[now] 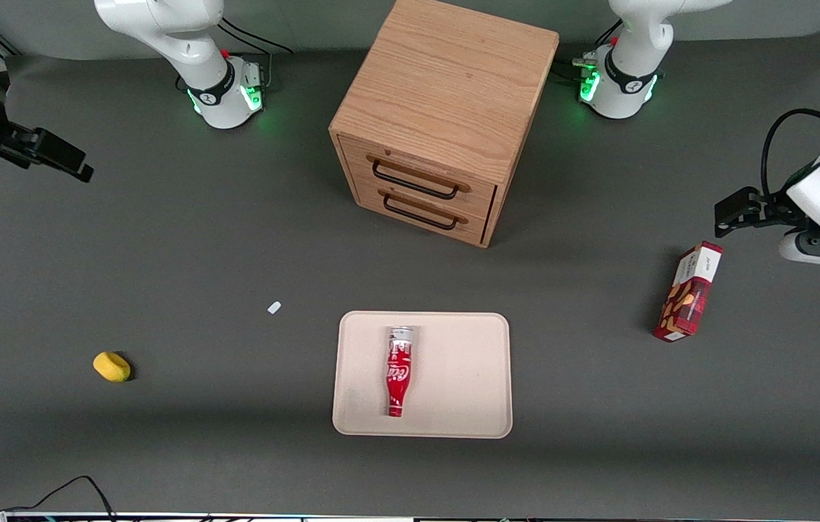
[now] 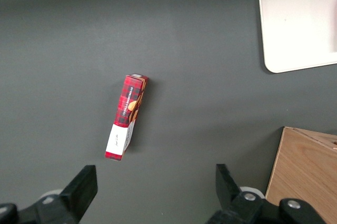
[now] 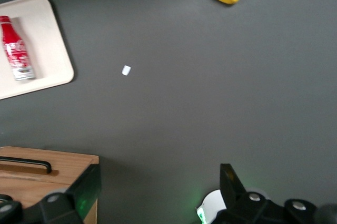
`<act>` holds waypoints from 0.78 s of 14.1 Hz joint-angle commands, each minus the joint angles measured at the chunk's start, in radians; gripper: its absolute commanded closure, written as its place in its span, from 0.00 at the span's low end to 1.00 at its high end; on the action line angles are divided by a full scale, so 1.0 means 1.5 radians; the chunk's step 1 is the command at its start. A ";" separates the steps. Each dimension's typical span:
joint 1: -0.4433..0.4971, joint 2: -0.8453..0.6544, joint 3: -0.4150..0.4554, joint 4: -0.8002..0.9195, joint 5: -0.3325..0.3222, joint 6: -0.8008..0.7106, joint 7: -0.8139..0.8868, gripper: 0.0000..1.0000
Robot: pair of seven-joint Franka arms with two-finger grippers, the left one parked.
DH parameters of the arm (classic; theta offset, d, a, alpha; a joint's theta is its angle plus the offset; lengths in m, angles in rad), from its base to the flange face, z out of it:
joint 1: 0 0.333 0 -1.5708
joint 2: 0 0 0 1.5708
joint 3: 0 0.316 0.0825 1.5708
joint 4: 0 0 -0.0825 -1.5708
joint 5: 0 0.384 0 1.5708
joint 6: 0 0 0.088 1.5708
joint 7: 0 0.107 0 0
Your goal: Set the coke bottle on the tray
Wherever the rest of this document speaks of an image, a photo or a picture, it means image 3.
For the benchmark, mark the red coke bottle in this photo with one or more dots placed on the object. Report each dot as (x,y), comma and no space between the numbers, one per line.
(15,50)

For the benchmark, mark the beige plastic tray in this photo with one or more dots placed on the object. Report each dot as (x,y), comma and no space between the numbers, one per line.
(50,50)

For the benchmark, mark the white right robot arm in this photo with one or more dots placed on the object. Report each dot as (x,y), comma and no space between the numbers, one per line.
(213,203)

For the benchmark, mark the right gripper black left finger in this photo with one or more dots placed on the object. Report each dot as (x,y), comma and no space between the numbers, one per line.
(87,189)

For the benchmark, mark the wooden drawer front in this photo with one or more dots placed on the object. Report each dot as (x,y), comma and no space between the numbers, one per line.
(68,166)

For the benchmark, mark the small white plastic piece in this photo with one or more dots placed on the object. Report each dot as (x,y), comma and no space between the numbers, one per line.
(126,70)

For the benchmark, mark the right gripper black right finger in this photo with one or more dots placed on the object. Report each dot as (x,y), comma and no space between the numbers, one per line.
(237,200)

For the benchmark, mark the wooden drawer cabinet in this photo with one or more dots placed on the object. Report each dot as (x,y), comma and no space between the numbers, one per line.
(26,189)

